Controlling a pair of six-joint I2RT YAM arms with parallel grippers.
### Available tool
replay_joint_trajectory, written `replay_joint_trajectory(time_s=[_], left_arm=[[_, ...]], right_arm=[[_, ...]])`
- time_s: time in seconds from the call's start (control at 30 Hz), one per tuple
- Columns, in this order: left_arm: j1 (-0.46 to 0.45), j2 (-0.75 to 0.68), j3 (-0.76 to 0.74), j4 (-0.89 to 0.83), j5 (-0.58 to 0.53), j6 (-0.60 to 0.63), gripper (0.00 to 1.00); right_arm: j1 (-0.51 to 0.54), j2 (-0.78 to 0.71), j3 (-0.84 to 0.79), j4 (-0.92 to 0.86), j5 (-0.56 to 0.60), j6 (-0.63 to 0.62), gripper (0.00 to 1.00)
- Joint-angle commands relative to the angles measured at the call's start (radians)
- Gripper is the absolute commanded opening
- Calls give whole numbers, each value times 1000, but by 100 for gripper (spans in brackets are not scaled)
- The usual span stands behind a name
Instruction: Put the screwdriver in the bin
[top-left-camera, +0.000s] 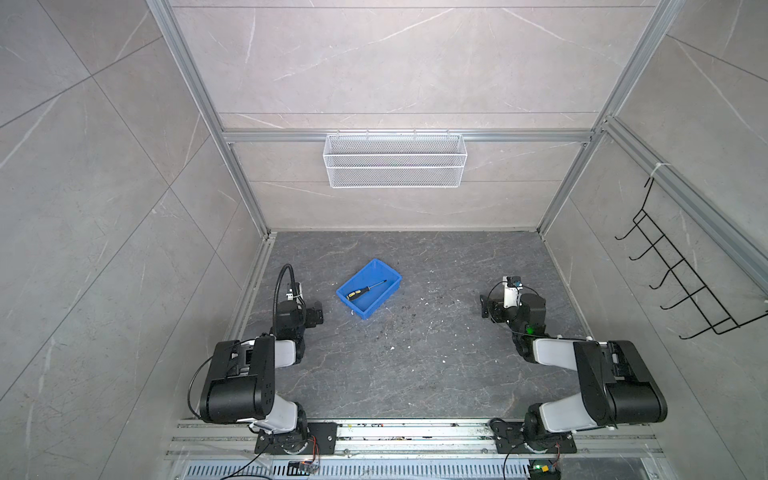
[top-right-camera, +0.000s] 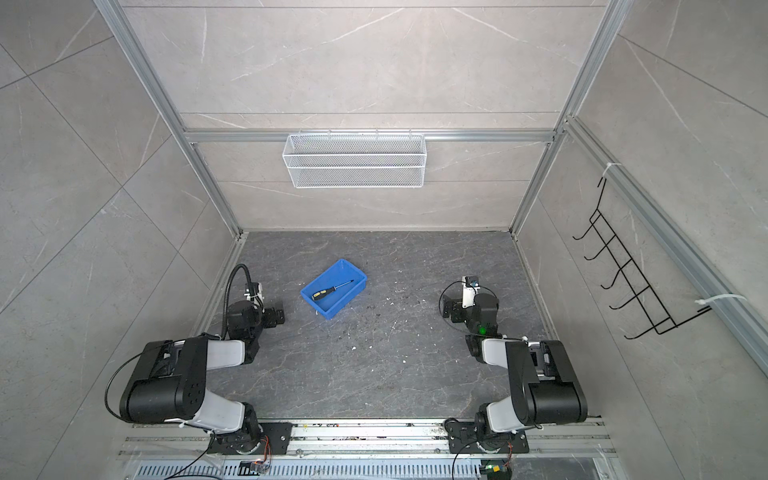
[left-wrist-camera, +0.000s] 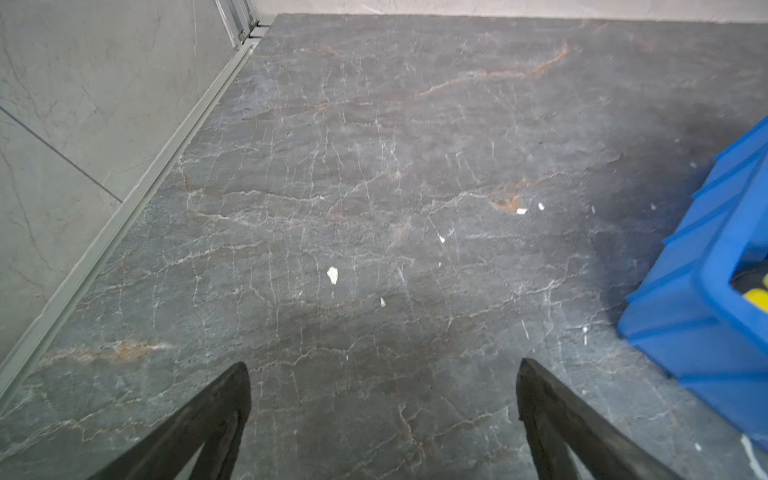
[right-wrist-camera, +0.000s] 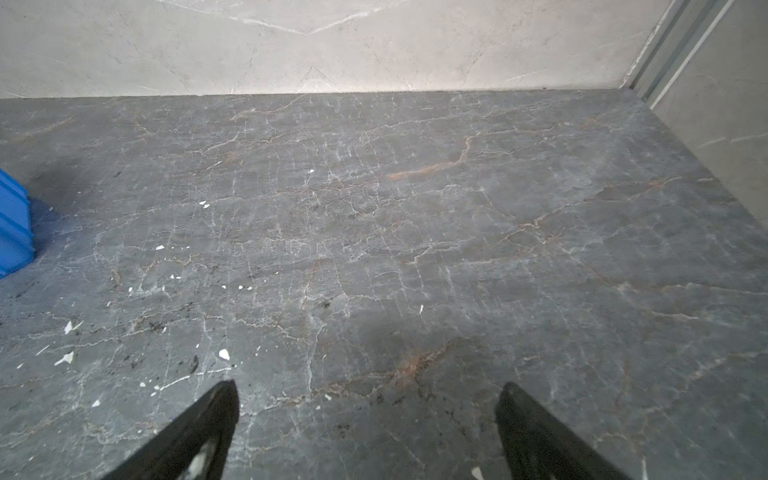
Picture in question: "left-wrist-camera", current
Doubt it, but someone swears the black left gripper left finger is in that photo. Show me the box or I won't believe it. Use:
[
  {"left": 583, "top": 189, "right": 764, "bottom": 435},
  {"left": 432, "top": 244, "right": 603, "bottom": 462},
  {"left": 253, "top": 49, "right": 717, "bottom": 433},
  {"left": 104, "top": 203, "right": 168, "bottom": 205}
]
[{"left": 91, "top": 362, "right": 251, "bottom": 479}]

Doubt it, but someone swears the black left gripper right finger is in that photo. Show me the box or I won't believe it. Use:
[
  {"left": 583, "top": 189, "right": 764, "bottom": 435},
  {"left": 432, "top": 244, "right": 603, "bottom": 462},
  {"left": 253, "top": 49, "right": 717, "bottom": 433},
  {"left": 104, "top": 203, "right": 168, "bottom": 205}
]
[{"left": 516, "top": 358, "right": 680, "bottom": 479}]

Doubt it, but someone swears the blue plastic bin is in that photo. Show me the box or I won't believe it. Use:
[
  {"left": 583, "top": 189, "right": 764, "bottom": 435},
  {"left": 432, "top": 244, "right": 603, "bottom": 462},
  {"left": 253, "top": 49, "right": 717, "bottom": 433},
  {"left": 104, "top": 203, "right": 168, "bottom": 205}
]
[{"left": 618, "top": 120, "right": 767, "bottom": 448}]

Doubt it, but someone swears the black yellow screwdriver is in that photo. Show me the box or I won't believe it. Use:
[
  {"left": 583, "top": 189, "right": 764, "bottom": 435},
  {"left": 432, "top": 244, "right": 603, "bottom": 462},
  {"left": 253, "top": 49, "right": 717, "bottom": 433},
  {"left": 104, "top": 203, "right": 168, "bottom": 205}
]
[{"left": 731, "top": 262, "right": 768, "bottom": 313}]

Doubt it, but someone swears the aluminium frame profile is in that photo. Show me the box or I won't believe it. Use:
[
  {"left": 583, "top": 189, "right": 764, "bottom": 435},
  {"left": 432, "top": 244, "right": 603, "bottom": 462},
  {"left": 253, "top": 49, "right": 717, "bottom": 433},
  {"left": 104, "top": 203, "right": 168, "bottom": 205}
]
[{"left": 1, "top": 1, "right": 269, "bottom": 404}]

